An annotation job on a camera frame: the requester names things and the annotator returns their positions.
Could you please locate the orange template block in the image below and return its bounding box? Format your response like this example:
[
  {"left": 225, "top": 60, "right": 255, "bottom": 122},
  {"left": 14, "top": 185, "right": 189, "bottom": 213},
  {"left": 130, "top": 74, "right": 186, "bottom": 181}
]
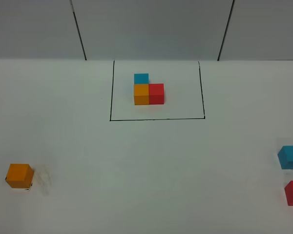
[{"left": 134, "top": 84, "right": 149, "bottom": 105}]

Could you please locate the red template block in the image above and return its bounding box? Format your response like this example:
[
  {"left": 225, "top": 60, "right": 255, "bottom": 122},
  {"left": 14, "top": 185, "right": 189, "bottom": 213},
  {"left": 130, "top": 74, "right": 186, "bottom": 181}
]
[{"left": 149, "top": 83, "right": 165, "bottom": 105}]

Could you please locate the blue template block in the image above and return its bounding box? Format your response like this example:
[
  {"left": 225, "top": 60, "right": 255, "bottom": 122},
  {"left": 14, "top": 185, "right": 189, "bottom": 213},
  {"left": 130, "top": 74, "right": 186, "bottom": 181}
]
[{"left": 134, "top": 73, "right": 149, "bottom": 84}]

